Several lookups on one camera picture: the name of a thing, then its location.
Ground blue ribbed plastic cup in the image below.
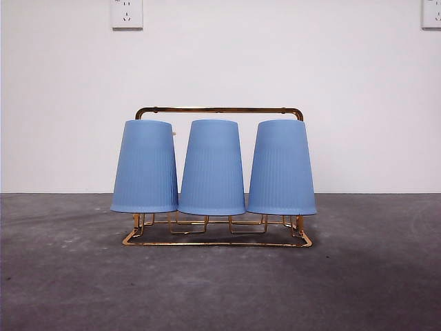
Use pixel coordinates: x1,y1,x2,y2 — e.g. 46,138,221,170
177,119,246,214
110,119,179,213
245,119,317,215

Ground gold wire cup holder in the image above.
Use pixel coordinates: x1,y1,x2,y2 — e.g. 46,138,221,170
122,106,314,248

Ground white wall socket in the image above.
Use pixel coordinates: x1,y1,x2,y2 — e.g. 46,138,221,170
421,0,441,30
110,0,144,30

